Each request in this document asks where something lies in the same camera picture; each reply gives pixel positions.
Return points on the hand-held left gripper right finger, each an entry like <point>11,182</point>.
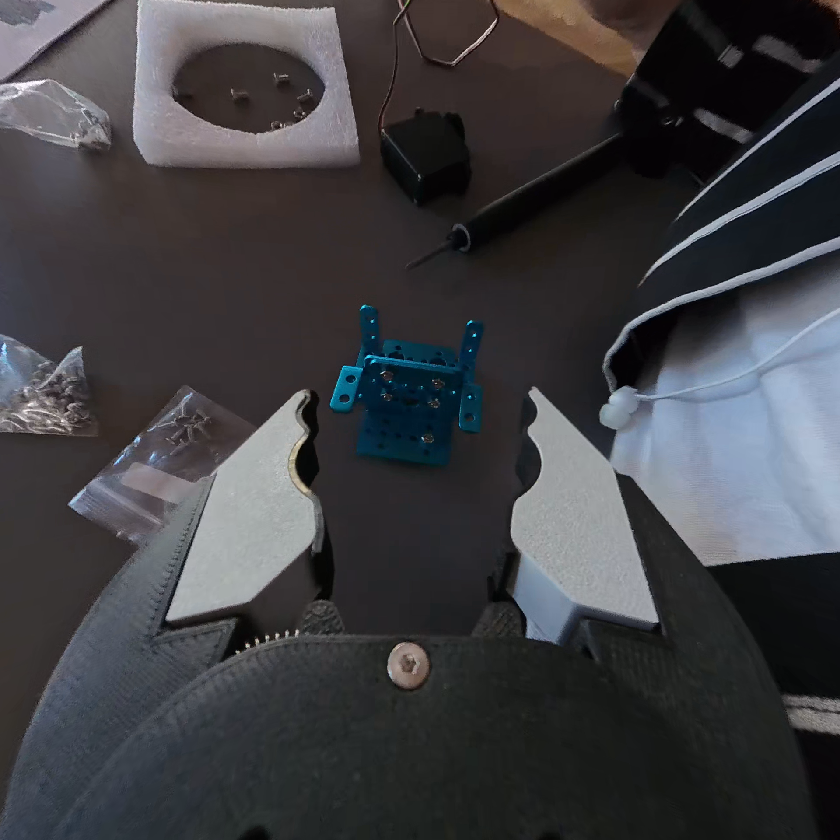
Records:
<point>577,538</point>

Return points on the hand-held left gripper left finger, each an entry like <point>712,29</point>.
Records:
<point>249,525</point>

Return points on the black screwdriver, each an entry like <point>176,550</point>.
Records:
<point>525,190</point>

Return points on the blue metal bracket assembly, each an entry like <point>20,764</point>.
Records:
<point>407,394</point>

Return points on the dark brown desk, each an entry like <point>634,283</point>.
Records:
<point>197,262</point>

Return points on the flat clear bag of screws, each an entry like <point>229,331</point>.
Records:
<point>144,472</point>

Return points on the black white striped jacket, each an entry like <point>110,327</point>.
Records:
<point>754,223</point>

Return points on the white shirt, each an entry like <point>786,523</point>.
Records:
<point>722,472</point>

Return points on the black servo motor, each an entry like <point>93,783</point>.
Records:
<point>426,157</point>

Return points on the clear plastic bag of screws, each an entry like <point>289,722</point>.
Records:
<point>39,394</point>
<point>39,108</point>

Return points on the group of small metal fasteners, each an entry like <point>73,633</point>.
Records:
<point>239,94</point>

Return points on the instruction booklet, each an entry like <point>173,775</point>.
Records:
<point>39,33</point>

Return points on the white foam frame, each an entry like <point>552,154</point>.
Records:
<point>164,131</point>

